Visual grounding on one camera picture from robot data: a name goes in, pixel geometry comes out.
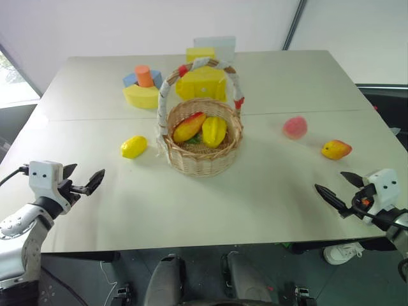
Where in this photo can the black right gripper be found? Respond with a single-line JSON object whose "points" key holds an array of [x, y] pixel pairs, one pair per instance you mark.
{"points": [[358, 201]]}

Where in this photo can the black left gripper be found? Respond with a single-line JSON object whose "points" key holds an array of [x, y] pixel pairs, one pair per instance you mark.
{"points": [[66, 188]]}

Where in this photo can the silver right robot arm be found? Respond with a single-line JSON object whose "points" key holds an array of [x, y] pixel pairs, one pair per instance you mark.
{"points": [[400, 236]]}

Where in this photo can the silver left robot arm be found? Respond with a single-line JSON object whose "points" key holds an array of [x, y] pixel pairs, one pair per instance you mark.
{"points": [[12, 223]]}

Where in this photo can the red yellow toy mango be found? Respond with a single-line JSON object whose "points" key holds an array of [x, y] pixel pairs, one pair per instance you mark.
{"points": [[188, 127], [336, 150]]}

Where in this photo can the yellow toy lemon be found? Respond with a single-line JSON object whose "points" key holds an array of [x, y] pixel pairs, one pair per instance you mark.
{"points": [[134, 147]]}

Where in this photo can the white sneaker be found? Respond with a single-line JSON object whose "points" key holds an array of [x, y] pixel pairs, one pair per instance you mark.
{"points": [[341, 253]]}

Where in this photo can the pink toy peach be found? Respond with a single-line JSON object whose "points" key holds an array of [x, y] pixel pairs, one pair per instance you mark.
{"points": [[294, 127]]}

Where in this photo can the yellow arc foam block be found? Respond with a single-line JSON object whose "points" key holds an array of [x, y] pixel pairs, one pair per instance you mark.
{"points": [[140, 97]]}

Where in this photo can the blue foam block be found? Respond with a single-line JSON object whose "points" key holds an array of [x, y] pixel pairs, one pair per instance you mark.
{"points": [[128, 79]]}

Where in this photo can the orange foam cylinder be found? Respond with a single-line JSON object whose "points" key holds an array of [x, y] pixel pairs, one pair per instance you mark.
{"points": [[144, 76]]}

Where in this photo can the green toy leaf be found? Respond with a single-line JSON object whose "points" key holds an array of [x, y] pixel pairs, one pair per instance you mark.
{"points": [[195, 139]]}

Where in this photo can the dark rounded shape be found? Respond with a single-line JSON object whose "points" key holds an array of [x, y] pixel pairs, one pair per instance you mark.
{"points": [[164, 280], [245, 277]]}

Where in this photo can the yellow toy starfruit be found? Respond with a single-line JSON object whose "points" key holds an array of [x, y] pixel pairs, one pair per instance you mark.
{"points": [[213, 131]]}

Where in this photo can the large yellow foam block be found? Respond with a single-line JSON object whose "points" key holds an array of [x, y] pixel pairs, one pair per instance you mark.
{"points": [[197, 83]]}

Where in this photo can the small yellow foam block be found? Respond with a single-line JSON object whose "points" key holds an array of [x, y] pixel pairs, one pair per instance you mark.
{"points": [[199, 54]]}

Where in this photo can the pale blue box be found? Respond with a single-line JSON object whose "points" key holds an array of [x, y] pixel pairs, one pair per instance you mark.
{"points": [[223, 46]]}

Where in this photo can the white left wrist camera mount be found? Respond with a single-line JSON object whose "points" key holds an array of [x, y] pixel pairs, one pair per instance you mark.
{"points": [[43, 173]]}

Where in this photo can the grey window post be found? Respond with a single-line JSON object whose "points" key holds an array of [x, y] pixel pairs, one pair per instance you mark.
{"points": [[294, 24]]}

